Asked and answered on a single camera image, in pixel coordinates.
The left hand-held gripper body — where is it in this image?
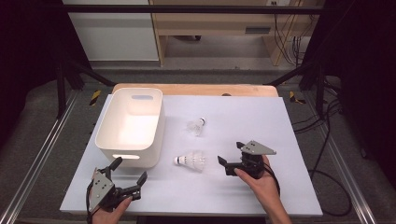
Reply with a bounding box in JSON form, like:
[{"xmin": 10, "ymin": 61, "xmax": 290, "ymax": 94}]
[{"xmin": 88, "ymin": 167, "xmax": 143, "ymax": 213}]

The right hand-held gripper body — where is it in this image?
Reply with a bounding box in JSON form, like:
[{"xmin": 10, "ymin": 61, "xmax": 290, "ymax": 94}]
[{"xmin": 223, "ymin": 140, "xmax": 277, "ymax": 180}]

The white feather shuttlecock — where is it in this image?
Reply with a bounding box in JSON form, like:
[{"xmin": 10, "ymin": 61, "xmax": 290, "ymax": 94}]
[
  {"xmin": 173, "ymin": 149, "xmax": 206, "ymax": 173},
  {"xmin": 186, "ymin": 117, "xmax": 206, "ymax": 137}
]

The white plastic basket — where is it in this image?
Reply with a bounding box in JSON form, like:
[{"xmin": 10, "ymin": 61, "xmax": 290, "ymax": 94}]
[{"xmin": 94, "ymin": 87, "xmax": 166, "ymax": 169}]

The person's right hand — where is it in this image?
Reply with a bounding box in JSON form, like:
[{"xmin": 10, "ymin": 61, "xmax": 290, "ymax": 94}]
[{"xmin": 233, "ymin": 154, "xmax": 281, "ymax": 206}]

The person's left hand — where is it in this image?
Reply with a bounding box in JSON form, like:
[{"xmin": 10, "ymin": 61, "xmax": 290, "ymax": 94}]
[{"xmin": 92, "ymin": 196, "xmax": 134, "ymax": 224}]

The yellow black floor tape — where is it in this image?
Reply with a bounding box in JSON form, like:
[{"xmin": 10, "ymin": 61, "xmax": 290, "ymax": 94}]
[
  {"xmin": 89, "ymin": 90, "xmax": 102, "ymax": 106},
  {"xmin": 289, "ymin": 91, "xmax": 307, "ymax": 105}
]

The grey rectangular desk plate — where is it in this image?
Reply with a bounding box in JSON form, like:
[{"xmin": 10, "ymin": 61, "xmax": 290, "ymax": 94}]
[{"xmin": 245, "ymin": 26, "xmax": 272, "ymax": 35}]

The wooden desk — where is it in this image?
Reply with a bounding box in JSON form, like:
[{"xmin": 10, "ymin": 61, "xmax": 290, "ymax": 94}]
[{"xmin": 148, "ymin": 0, "xmax": 325, "ymax": 67}]

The white cabinet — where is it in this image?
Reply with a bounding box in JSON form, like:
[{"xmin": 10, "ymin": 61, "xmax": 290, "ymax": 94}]
[{"xmin": 62, "ymin": 0, "xmax": 160, "ymax": 62}]

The black curtain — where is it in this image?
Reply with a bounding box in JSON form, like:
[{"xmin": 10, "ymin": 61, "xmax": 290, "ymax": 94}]
[
  {"xmin": 0, "ymin": 0, "xmax": 92, "ymax": 147},
  {"xmin": 303, "ymin": 0, "xmax": 396, "ymax": 188}
]

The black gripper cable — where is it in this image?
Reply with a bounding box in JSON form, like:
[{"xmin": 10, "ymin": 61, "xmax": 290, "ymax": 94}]
[
  {"xmin": 262, "ymin": 161, "xmax": 281, "ymax": 197},
  {"xmin": 85, "ymin": 181, "xmax": 95, "ymax": 224}
]

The aluminium floor rail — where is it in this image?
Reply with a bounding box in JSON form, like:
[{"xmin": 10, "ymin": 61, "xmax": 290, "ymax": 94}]
[
  {"xmin": 0, "ymin": 90, "xmax": 78, "ymax": 224},
  {"xmin": 303, "ymin": 92, "xmax": 379, "ymax": 224}
]

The looped black floor cable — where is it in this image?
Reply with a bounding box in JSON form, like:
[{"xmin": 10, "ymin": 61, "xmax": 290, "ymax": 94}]
[{"xmin": 307, "ymin": 118, "xmax": 353, "ymax": 217}]

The bundle of hanging cables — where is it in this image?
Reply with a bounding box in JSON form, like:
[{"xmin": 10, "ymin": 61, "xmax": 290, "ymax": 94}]
[{"xmin": 273, "ymin": 13, "xmax": 316, "ymax": 67}]

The black metal frame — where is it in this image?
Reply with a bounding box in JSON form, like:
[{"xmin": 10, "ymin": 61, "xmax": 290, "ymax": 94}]
[{"xmin": 55, "ymin": 4, "xmax": 344, "ymax": 119}]

